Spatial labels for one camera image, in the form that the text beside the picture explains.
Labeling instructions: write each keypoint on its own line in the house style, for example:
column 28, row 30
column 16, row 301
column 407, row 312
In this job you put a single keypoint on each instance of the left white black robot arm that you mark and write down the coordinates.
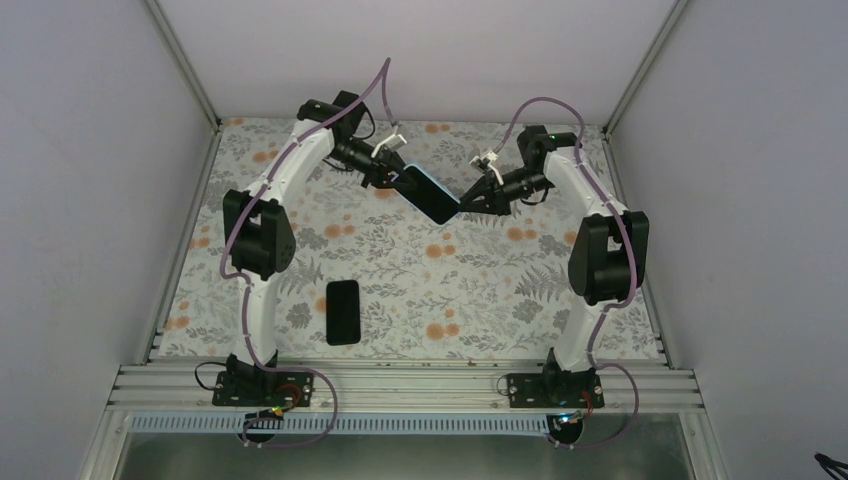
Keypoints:
column 260, row 241

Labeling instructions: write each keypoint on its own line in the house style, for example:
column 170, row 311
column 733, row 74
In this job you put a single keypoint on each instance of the right aluminium frame post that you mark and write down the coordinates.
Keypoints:
column 644, row 67

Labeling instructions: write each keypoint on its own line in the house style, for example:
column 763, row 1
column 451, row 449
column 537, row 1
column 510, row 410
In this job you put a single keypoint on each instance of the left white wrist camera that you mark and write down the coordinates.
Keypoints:
column 391, row 143

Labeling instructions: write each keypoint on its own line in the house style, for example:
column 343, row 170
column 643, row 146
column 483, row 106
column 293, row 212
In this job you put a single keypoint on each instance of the floral table mat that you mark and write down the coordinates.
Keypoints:
column 477, row 288

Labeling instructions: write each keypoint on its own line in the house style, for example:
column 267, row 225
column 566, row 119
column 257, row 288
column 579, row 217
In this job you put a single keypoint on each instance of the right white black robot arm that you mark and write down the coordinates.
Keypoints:
column 608, row 258

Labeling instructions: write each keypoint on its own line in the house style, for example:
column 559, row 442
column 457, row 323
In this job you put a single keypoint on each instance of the aluminium frame post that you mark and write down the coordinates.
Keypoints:
column 644, row 67
column 186, row 69

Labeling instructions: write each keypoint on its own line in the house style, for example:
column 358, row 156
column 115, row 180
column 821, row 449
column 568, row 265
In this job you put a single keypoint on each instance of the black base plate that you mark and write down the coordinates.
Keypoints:
column 530, row 391
column 263, row 389

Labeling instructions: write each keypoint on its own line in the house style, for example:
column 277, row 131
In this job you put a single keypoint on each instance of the black phone on table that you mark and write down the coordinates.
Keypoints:
column 343, row 315

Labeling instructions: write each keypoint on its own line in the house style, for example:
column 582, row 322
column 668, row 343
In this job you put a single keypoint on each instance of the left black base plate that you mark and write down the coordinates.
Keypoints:
column 263, row 389

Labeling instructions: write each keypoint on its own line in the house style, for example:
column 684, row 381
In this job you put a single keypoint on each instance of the slotted grey cable duct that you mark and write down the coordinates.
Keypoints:
column 343, row 423

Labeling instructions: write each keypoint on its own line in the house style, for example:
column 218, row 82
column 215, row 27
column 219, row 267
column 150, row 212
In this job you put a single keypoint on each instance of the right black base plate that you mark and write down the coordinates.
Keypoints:
column 530, row 391

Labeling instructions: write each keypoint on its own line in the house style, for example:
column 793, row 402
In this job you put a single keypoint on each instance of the light blue phone case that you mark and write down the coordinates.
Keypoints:
column 434, row 182

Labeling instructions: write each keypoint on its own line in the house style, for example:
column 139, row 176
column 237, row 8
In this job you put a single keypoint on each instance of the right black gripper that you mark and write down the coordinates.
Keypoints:
column 488, row 185

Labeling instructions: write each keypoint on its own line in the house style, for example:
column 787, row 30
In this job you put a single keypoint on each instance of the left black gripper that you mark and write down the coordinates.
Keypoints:
column 380, row 172

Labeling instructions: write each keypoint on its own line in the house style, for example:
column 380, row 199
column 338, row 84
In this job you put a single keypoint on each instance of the left aluminium frame post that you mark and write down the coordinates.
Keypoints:
column 186, row 69

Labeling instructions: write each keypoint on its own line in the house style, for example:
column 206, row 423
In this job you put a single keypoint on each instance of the aluminium front rail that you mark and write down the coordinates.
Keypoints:
column 406, row 387

